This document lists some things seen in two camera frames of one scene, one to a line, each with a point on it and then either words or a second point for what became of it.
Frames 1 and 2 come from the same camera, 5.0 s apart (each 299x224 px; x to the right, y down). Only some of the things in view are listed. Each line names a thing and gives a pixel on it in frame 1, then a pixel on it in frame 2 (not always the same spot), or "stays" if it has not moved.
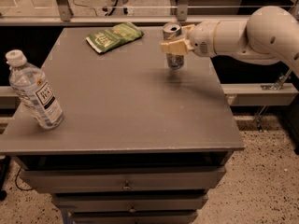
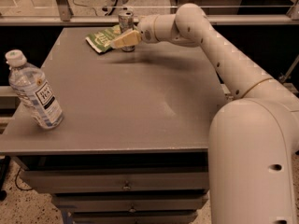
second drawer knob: x=133 y=209 stays
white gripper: x=202 y=38 → x=146 y=29
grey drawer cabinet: x=139 y=143 stays
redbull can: x=171 y=31 → x=125 y=23
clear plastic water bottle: x=35 y=91 stays
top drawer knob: x=127 y=185 stays
